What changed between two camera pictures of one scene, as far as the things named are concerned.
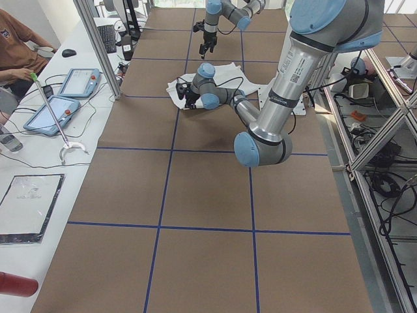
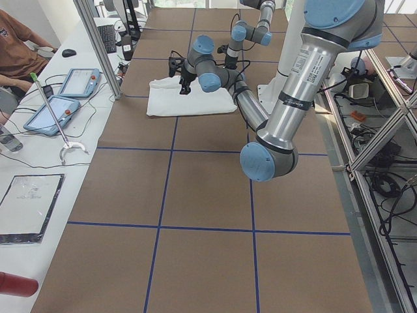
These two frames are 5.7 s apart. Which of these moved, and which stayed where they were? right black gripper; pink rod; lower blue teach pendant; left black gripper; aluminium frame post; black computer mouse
Moved: left black gripper; right black gripper
Stayed: aluminium frame post; lower blue teach pendant; pink rod; black computer mouse
